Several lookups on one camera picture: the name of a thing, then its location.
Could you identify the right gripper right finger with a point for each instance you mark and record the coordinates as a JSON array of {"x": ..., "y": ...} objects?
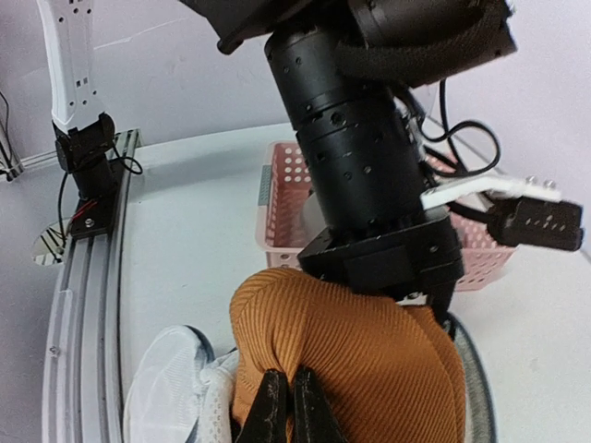
[{"x": 314, "y": 420}]

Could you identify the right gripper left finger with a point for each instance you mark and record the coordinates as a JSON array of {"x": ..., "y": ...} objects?
[{"x": 267, "y": 418}]

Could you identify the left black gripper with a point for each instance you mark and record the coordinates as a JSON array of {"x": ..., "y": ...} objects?
[{"x": 366, "y": 177}]

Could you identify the white mesh laundry bag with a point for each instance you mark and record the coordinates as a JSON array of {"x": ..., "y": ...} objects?
[{"x": 182, "y": 392}]

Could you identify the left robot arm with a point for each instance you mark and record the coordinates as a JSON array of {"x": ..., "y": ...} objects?
[{"x": 341, "y": 68}]

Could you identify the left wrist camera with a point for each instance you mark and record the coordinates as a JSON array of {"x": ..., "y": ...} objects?
[{"x": 523, "y": 213}]

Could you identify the aluminium front rail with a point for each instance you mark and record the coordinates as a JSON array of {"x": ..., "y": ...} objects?
[{"x": 60, "y": 351}]

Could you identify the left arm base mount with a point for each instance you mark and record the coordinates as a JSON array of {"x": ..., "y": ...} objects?
[{"x": 90, "y": 157}]

